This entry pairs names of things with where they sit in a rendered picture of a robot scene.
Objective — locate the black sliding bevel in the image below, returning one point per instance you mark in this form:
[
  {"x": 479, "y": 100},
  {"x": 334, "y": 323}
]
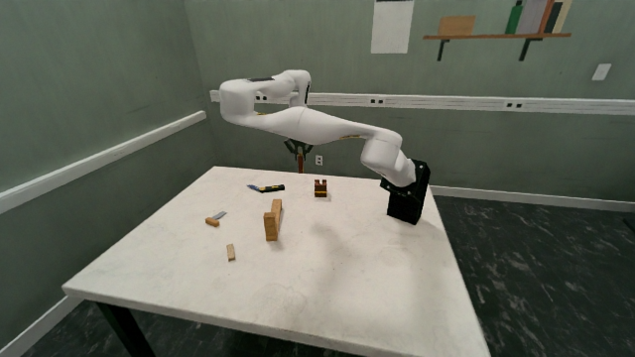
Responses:
[{"x": 268, "y": 188}]

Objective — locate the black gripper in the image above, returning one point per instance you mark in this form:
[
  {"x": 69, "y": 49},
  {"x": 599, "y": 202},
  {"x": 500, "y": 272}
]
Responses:
[{"x": 297, "y": 144}]

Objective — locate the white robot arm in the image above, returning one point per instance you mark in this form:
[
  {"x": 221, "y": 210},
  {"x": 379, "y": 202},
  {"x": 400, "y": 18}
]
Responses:
[{"x": 381, "y": 152}]

